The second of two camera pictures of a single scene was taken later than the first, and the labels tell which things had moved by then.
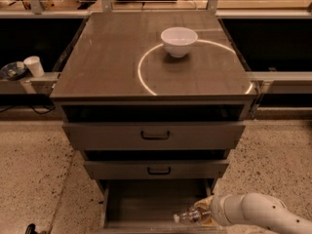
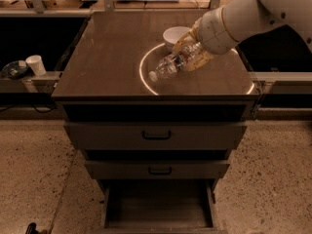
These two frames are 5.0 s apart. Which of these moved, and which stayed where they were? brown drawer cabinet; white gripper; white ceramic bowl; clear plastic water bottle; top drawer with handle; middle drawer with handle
Moved: clear plastic water bottle; white gripper
Stayed: white ceramic bowl; middle drawer with handle; top drawer with handle; brown drawer cabinet
